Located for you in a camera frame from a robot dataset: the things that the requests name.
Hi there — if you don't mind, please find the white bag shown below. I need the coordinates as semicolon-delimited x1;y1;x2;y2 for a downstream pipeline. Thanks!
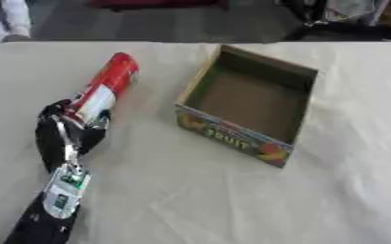
323;0;391;27

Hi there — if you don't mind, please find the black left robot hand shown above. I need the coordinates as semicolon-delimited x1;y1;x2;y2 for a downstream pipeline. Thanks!
33;98;113;174

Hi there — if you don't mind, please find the cardboard box with printed front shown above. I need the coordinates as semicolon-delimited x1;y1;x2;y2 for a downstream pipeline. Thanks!
174;44;321;169

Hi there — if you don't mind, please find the red and white bottle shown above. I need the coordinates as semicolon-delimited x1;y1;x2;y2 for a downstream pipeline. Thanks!
70;51;142;126

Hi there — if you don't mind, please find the black tripod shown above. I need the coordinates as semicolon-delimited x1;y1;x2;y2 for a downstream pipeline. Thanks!
280;0;391;42

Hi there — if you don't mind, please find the person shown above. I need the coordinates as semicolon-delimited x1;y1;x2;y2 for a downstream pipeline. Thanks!
0;0;34;51

